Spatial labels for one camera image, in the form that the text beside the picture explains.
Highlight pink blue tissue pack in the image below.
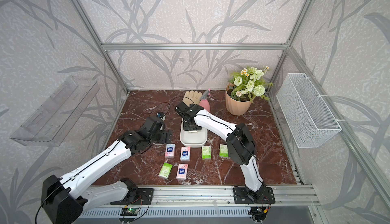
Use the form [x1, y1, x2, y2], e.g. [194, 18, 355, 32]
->
[165, 144, 176, 158]
[180, 147, 191, 161]

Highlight white plastic storage box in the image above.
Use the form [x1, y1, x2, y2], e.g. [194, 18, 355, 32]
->
[180, 120, 208, 148]

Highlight green tissue pack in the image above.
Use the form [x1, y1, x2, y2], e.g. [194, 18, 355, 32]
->
[219, 144, 229, 158]
[202, 146, 212, 160]
[158, 162, 173, 179]

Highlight pale pink tissue pack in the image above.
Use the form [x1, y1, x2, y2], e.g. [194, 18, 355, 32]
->
[176, 164, 189, 180]

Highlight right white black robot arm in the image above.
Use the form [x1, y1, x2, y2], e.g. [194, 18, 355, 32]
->
[175, 102, 266, 195]

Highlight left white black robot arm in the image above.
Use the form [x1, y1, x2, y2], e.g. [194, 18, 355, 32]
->
[40, 115, 169, 224]

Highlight beige rubber glove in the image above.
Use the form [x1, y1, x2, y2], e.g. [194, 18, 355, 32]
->
[182, 90, 203, 106]

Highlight pink spray bottle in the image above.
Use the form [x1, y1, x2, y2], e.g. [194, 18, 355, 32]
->
[199, 89, 210, 112]

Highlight terracotta pot with flowers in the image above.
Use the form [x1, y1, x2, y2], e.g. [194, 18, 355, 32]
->
[225, 66, 273, 115]

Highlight left green circuit board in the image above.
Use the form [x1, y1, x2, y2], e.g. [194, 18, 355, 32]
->
[120, 207, 140, 216]

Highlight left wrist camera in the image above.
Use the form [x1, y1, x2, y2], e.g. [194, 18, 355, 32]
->
[156, 111, 166, 120]

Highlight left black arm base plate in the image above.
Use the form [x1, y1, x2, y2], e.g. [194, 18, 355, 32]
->
[110, 188, 154, 205]

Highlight aluminium front rail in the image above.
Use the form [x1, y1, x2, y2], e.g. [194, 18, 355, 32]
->
[71, 182, 320, 210]

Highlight clear acrylic wall shelf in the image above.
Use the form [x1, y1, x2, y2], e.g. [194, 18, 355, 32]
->
[10, 76, 100, 147]

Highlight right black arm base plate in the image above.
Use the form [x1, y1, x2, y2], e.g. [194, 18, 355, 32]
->
[233, 185, 276, 204]

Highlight right circuit board with wires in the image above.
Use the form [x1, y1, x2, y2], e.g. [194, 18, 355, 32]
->
[248, 206, 269, 220]

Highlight white wire mesh basket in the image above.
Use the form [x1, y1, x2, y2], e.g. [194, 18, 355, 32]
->
[276, 73, 342, 149]

